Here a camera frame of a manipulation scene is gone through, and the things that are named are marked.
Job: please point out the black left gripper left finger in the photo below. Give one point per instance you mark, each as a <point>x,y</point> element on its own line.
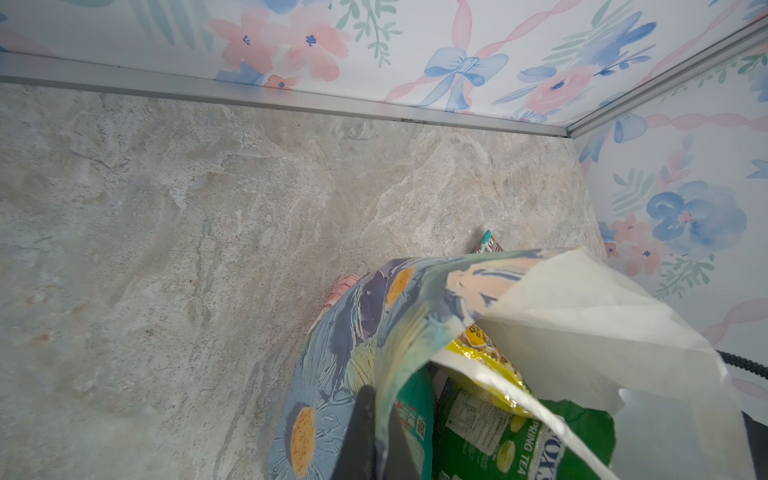
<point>357,459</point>

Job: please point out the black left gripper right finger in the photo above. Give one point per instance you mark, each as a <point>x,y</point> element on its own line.
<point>399,463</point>

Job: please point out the teal red Fox's candy bag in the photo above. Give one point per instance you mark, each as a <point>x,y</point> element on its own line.
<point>416,406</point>

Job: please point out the green lime candy bag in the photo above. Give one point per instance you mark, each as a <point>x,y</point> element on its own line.
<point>474,440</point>

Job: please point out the yellow lemon candy bag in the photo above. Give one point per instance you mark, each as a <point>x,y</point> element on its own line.
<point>476,364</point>

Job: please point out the floral paper gift bag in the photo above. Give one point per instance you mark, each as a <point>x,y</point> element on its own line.
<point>528,364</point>

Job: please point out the teal mint candy bag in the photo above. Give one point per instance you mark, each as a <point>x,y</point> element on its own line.
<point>488,244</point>

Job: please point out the aluminium back floor rail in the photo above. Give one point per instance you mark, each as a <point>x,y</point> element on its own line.
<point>32,70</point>

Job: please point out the aluminium right corner post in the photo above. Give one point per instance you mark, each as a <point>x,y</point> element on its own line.
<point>733,45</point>

